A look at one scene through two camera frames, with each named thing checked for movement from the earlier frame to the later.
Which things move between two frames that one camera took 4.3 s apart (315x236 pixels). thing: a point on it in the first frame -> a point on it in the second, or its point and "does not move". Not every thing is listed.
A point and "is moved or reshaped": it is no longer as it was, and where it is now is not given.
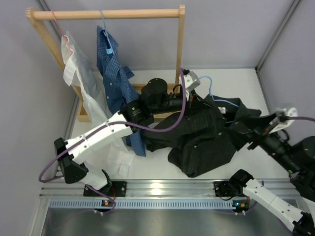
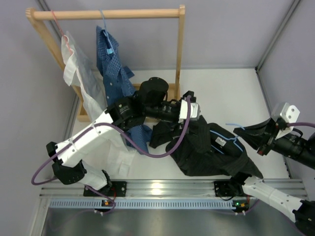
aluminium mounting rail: (157, 188) does not move
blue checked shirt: (121, 94) does not move
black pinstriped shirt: (206, 138) is moved or reshaped
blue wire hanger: (218, 100) -> (234, 139)
